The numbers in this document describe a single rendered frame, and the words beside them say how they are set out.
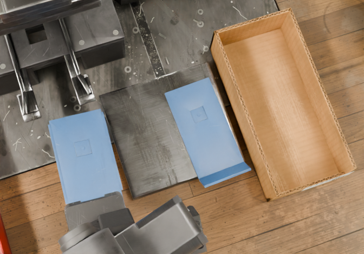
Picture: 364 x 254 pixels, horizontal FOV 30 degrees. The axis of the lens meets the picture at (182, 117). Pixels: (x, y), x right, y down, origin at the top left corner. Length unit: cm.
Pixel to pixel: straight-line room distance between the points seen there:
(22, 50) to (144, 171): 24
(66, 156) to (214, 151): 21
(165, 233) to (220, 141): 35
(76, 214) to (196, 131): 28
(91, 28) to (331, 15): 38
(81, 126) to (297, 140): 32
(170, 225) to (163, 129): 35
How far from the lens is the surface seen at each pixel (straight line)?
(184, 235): 65
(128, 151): 98
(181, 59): 104
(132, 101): 99
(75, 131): 91
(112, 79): 103
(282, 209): 100
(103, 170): 89
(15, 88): 102
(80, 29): 96
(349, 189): 103
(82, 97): 93
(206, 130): 98
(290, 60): 105
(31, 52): 96
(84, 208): 77
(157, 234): 65
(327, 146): 103
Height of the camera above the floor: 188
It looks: 75 degrees down
